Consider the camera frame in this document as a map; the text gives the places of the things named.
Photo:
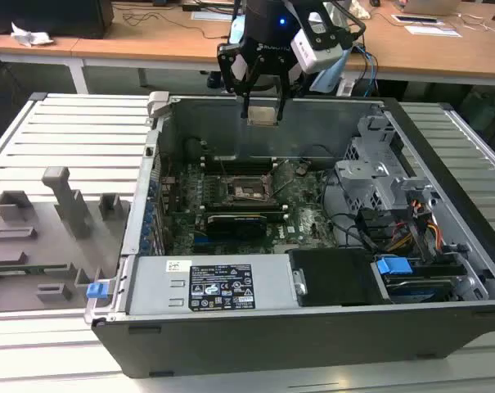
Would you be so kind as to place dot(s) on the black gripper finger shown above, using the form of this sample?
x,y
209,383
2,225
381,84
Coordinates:
x,y
223,65
280,106

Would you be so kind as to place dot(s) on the small silver CPU plate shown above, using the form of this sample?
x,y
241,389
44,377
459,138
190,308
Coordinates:
x,y
263,115

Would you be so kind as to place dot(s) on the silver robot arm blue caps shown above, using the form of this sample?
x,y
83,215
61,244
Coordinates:
x,y
329,78

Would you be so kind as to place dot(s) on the CPU socket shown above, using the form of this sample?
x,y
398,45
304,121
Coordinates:
x,y
247,189

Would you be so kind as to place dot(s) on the blue expansion slot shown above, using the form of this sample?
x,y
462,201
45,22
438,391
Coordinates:
x,y
200,245

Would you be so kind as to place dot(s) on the round black battery holder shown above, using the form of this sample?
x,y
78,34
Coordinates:
x,y
303,168

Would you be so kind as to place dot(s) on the black power adapter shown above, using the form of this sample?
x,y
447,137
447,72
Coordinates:
x,y
194,7

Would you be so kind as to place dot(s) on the grey case corner latch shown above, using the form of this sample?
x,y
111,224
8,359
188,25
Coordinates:
x,y
159,102

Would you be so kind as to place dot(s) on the wooden desk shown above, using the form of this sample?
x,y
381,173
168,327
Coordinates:
x,y
149,41
63,45

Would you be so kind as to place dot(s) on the crumpled beige bag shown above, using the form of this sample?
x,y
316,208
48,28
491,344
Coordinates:
x,y
361,10

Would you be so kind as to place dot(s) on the silver metal drive cage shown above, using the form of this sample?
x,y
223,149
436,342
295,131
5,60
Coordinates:
x,y
361,180

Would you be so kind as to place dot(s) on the green motherboard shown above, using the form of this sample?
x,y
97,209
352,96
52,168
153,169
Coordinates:
x,y
308,221

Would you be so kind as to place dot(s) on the black graphics card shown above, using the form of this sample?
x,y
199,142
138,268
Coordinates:
x,y
235,226

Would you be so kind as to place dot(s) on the white framed tablet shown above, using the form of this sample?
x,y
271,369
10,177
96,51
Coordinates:
x,y
415,19

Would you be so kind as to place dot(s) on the white printed paper sheet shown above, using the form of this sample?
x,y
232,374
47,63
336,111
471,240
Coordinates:
x,y
435,31

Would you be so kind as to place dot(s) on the black plastic shroud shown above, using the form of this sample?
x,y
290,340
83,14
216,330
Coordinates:
x,y
337,278

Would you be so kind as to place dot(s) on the large black box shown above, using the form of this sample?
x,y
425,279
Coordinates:
x,y
46,16

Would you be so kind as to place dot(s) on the crumpled white paper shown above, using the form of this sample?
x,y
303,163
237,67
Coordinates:
x,y
30,37

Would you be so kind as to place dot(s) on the blue disk carrier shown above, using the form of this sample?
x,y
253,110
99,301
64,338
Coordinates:
x,y
392,268

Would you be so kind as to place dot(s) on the grey power supply with label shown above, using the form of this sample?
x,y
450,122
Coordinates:
x,y
157,286

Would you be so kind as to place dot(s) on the hard disk with blue label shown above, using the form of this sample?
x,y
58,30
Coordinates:
x,y
419,292

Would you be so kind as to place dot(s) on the black open PC case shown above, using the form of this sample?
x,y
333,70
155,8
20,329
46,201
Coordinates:
x,y
271,344

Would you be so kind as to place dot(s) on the grey plastic parts rack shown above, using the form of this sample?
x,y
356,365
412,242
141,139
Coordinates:
x,y
46,245

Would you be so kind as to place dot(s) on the blue case latch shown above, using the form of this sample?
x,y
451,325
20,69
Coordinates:
x,y
96,290

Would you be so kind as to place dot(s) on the green RAM stick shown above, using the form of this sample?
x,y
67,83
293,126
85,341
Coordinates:
x,y
38,268

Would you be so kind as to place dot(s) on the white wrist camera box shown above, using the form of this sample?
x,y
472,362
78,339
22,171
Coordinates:
x,y
316,53

